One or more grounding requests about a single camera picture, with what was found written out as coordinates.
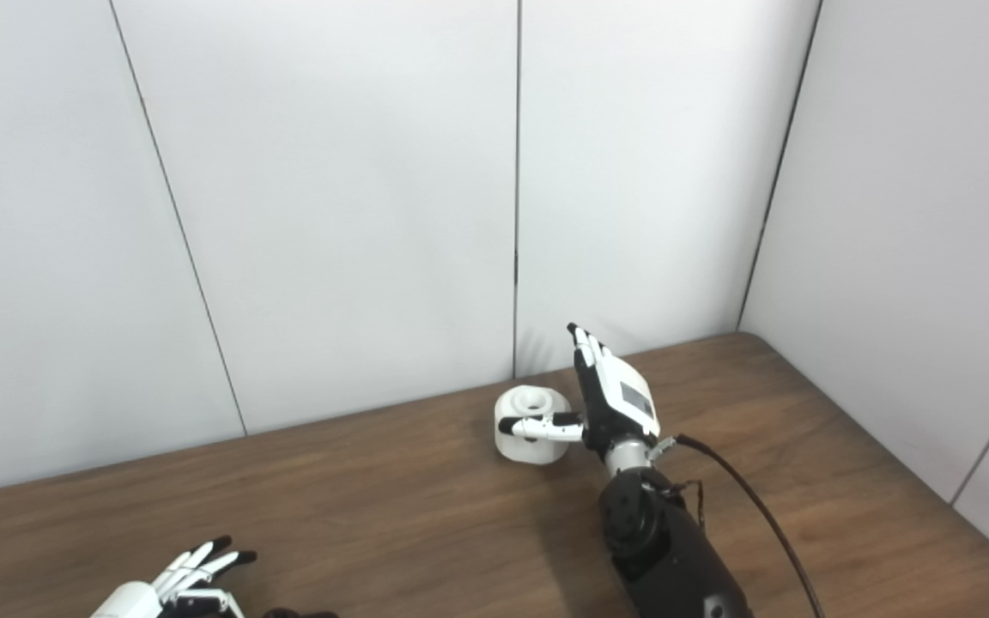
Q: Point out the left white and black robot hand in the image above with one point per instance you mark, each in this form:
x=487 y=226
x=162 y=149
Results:
x=130 y=601

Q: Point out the round white plastic piece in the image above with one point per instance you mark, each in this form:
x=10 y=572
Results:
x=529 y=446

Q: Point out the black flanged holder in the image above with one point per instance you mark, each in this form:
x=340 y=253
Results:
x=299 y=614

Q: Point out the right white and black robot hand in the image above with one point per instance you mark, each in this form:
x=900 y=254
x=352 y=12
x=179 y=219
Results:
x=623 y=395

